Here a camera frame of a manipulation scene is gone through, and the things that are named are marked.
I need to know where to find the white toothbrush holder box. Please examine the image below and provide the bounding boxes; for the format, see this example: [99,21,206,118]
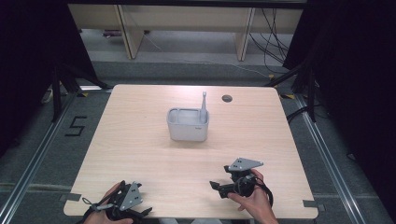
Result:
[166,106,210,143]

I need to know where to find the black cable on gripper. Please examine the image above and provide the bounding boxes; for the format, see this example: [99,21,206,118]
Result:
[76,197,115,224]
[255,182,275,208]

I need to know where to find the person's left hand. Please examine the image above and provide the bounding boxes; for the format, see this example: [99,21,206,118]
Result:
[83,182,134,224]

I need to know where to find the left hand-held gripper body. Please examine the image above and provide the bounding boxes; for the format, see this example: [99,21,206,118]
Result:
[106,180,146,222]

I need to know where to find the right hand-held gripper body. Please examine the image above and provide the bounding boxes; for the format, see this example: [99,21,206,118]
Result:
[223,157,264,198]

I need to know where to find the bundle of black cables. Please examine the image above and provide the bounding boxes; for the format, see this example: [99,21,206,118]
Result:
[247,7,291,75]

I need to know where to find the person's right hand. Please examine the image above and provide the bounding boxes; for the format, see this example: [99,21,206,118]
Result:
[226,168,276,222]

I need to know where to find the grey tape patch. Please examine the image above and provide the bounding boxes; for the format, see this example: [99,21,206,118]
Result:
[302,199,327,213]
[59,192,82,203]

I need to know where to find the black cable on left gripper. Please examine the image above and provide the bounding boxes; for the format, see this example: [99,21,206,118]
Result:
[76,197,115,224]

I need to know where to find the black metal stand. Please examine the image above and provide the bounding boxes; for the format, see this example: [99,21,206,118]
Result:
[50,62,110,123]
[264,60,318,123]

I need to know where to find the metal floor rail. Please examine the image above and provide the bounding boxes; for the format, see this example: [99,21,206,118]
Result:
[0,92,78,224]
[294,94,370,224]

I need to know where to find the dark curtain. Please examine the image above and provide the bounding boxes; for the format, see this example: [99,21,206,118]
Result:
[0,0,101,158]
[282,0,396,216]

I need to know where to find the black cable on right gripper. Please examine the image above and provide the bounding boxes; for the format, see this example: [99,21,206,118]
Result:
[255,182,275,208]

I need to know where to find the white electric toothbrush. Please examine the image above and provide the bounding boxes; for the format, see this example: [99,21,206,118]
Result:
[199,91,209,124]

